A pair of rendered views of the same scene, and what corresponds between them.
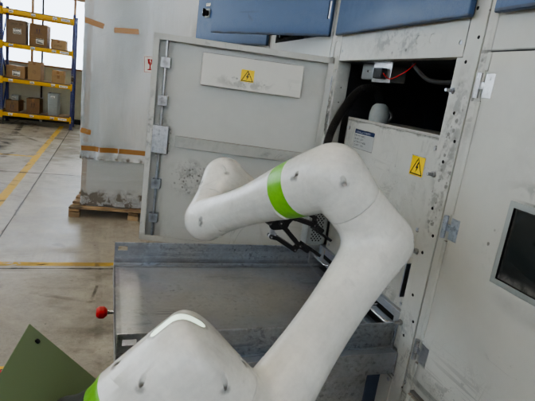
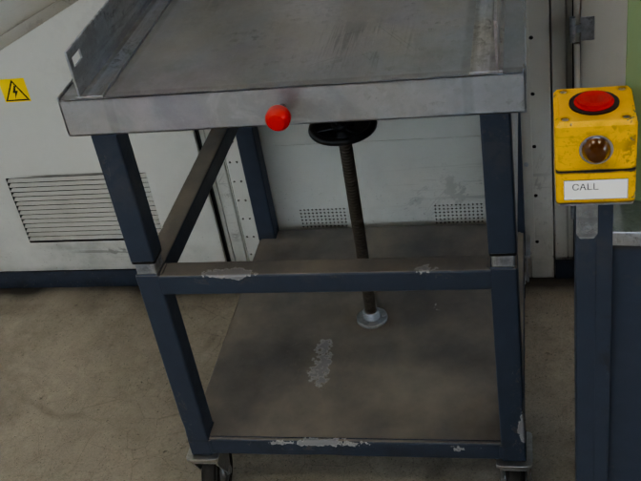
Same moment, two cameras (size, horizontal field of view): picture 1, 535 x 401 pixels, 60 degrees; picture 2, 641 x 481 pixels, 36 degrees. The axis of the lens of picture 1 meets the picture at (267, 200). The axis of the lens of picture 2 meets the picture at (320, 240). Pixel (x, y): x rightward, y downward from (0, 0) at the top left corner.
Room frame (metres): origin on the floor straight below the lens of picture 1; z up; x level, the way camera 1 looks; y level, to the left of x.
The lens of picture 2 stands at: (0.43, 1.31, 1.41)
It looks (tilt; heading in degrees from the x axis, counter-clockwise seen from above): 34 degrees down; 305
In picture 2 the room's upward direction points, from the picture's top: 10 degrees counter-clockwise
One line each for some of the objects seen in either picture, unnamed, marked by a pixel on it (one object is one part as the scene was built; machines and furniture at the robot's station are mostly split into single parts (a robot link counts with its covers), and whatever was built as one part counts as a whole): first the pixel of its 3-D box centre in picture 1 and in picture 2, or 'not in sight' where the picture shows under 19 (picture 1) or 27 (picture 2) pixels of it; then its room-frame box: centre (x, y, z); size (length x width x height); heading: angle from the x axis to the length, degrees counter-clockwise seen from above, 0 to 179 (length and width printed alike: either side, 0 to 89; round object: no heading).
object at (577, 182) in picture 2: not in sight; (593, 145); (0.69, 0.41, 0.85); 0.08 x 0.08 x 0.10; 20
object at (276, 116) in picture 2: (104, 312); (279, 115); (1.11, 0.38, 0.82); 0.04 x 0.03 x 0.03; 110
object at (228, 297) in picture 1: (236, 308); (323, 2); (1.23, 0.05, 0.82); 0.68 x 0.62 x 0.06; 110
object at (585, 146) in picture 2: not in sight; (596, 152); (0.68, 0.46, 0.87); 0.03 x 0.01 x 0.03; 20
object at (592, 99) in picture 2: not in sight; (593, 105); (0.70, 0.41, 0.90); 0.04 x 0.04 x 0.02
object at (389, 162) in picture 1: (371, 205); not in sight; (1.36, -0.31, 1.15); 0.48 x 0.01 x 0.48; 20
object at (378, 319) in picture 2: not in sight; (371, 314); (1.23, 0.05, 0.18); 0.06 x 0.06 x 0.02
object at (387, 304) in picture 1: (361, 283); not in sight; (1.37, -0.33, 0.89); 0.54 x 0.05 x 0.06; 20
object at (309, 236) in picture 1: (316, 218); not in sight; (1.54, -0.18, 1.04); 0.08 x 0.05 x 0.17; 110
